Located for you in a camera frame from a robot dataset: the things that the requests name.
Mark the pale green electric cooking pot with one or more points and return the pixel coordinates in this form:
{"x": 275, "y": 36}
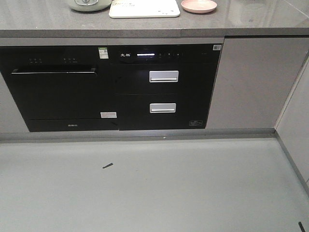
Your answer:
{"x": 88, "y": 5}

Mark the black tape strip right floor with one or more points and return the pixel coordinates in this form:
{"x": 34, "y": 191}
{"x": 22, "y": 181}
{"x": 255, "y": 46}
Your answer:
{"x": 301, "y": 227}

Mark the grey side cabinet doors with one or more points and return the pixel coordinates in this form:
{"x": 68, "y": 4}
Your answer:
{"x": 292, "y": 127}

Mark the cream bear serving tray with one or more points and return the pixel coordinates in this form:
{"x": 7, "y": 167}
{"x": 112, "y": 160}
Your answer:
{"x": 144, "y": 9}

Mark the black drawer sterilizer cabinet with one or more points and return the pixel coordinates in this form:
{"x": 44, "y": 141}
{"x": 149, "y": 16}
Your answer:
{"x": 164, "y": 87}

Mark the pink round plate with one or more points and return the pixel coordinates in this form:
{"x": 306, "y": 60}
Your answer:
{"x": 199, "y": 6}

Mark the grey cabinet door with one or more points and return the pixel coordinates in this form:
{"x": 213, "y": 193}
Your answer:
{"x": 254, "y": 78}

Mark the black built-in dishwasher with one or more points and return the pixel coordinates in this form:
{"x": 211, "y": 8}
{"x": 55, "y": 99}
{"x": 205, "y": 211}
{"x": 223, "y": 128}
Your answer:
{"x": 60, "y": 88}

